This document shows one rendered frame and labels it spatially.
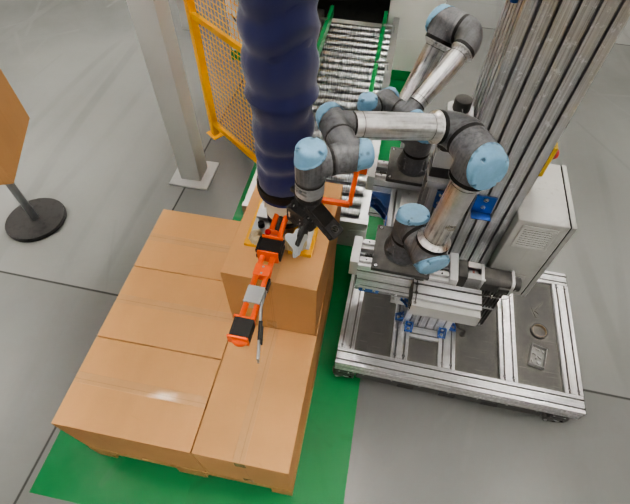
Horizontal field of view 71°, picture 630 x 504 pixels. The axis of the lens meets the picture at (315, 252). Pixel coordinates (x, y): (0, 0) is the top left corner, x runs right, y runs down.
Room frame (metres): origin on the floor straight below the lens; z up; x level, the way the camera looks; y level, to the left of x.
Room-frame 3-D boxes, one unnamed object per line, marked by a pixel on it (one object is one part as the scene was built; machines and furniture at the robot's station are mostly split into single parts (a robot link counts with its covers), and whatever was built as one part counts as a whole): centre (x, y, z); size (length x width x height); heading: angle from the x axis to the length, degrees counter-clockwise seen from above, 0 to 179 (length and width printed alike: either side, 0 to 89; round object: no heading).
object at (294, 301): (1.24, 0.13, 0.74); 0.60 x 0.40 x 0.40; 169
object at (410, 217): (1.05, -0.35, 1.20); 0.13 x 0.12 x 0.14; 18
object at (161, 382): (0.99, 0.47, 0.34); 1.20 x 1.00 x 0.40; 171
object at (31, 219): (1.99, 1.97, 0.31); 0.40 x 0.40 x 0.62
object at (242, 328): (0.67, 0.24, 1.07); 0.08 x 0.07 x 0.05; 170
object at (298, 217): (0.80, 0.03, 1.55); 0.09 x 0.08 x 0.12; 49
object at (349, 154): (0.84, -0.07, 1.71); 0.11 x 0.11 x 0.08; 18
